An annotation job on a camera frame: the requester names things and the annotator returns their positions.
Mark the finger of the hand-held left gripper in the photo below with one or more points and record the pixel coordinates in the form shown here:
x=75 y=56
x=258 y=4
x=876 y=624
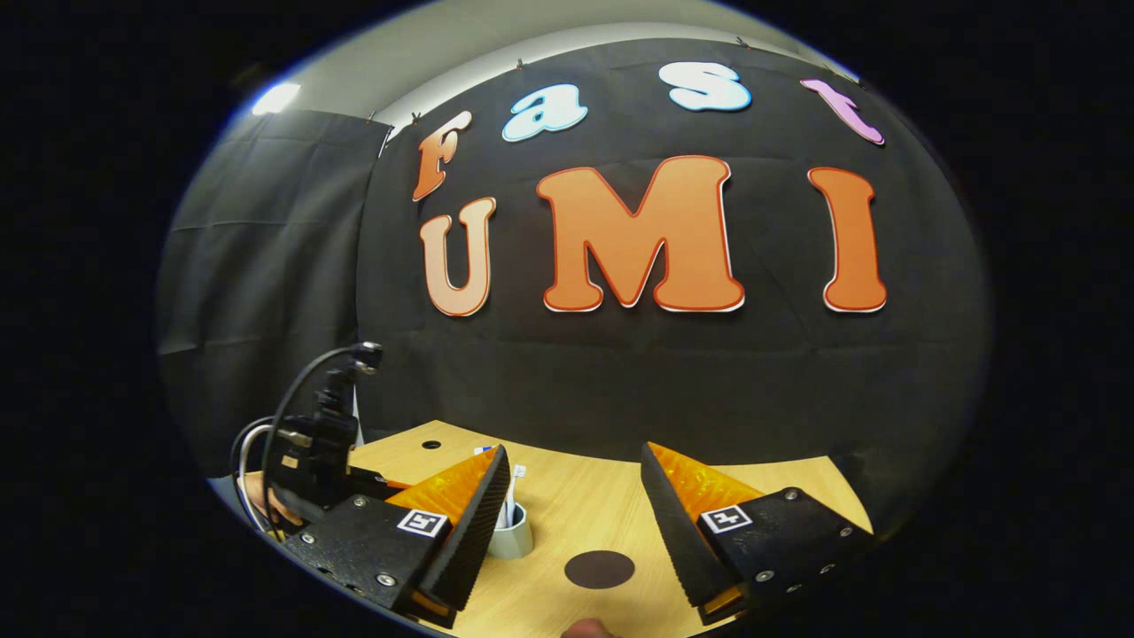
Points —
x=376 y=481

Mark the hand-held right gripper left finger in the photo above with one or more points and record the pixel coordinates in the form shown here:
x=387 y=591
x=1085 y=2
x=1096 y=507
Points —
x=474 y=540

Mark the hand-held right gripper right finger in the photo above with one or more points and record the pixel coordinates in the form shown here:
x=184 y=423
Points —
x=678 y=532

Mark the grey cup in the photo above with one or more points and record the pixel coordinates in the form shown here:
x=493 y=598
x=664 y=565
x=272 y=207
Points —
x=514 y=542

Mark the white toothbrush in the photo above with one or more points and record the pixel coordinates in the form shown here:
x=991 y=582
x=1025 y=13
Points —
x=518 y=474

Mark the dark round coaster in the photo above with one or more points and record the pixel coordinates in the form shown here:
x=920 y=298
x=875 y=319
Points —
x=600 y=570

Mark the wooden desktop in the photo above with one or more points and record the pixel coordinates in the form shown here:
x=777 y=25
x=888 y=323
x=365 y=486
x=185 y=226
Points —
x=585 y=505

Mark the black backdrop cloth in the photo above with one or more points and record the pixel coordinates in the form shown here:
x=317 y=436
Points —
x=576 y=381

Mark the ceiling light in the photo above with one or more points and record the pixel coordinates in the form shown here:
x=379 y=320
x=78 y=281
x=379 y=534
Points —
x=276 y=97

